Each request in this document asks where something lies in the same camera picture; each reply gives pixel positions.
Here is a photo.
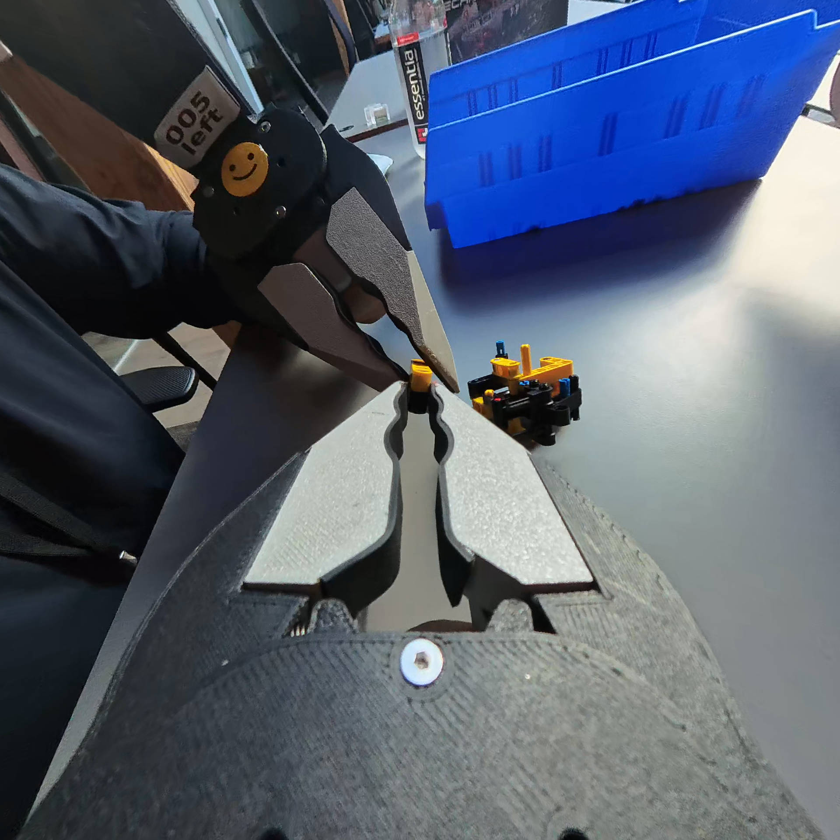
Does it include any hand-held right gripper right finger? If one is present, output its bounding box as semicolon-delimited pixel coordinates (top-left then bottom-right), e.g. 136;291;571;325
428;384;596;631

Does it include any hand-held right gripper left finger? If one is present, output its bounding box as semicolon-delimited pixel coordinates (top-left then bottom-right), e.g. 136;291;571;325
243;381;406;619

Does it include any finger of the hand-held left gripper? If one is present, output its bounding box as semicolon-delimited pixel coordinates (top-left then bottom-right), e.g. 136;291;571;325
325;187;460;395
258;261;409;393

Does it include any yellow and black lego assembly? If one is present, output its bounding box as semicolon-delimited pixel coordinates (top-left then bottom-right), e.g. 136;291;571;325
467;340;584;447

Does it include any small yellow lego piece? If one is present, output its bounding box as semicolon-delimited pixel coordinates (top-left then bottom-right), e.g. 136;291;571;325
407;357;436;414

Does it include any person's left forearm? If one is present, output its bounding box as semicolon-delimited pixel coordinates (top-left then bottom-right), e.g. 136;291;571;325
0;164;244;336

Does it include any person's left hand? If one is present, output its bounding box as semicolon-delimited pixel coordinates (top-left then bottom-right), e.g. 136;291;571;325
298;230;389;325

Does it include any clear water bottle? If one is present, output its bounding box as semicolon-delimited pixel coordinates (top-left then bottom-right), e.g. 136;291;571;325
388;0;450;160

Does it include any black chair armrest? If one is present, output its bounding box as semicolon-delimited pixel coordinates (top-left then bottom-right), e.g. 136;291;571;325
118;364;200;413

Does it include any brown wooden furniture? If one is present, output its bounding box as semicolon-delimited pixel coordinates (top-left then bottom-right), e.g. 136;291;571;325
0;56;198;214

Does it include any large black panel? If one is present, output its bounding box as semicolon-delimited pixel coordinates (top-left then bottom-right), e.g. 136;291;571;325
0;0;257;142

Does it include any dark printed box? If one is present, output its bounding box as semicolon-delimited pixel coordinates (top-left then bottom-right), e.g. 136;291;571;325
445;0;569;65

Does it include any blue plastic storage bin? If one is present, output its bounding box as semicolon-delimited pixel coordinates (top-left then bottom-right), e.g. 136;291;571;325
423;10;840;250
430;0;840;126

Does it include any person's dark clothed body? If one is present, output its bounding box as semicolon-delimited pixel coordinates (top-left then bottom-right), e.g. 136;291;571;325
0;259;191;837

